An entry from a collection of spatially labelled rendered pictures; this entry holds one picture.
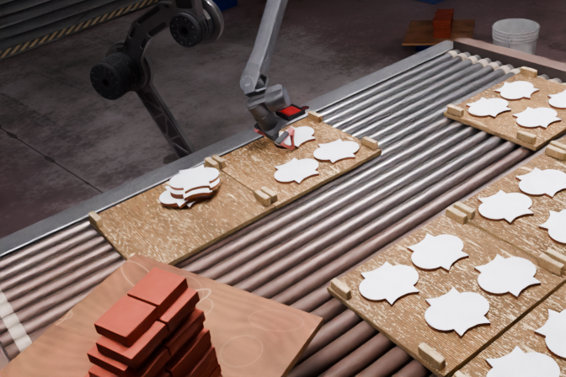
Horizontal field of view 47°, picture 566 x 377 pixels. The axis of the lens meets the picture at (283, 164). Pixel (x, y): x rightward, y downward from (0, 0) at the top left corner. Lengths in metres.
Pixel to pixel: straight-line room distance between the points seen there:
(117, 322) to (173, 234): 0.78
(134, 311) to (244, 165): 1.05
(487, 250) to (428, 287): 0.19
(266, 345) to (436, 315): 0.38
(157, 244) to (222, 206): 0.22
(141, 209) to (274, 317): 0.72
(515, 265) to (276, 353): 0.61
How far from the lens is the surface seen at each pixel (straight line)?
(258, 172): 1.96
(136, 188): 2.06
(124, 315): 1.03
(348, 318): 1.48
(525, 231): 1.70
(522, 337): 1.43
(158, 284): 1.07
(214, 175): 1.88
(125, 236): 1.82
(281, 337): 1.28
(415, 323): 1.44
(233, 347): 1.28
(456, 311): 1.45
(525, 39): 4.49
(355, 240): 1.69
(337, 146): 2.02
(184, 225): 1.80
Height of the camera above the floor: 1.96
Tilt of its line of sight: 31 degrees down
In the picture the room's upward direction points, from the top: 8 degrees counter-clockwise
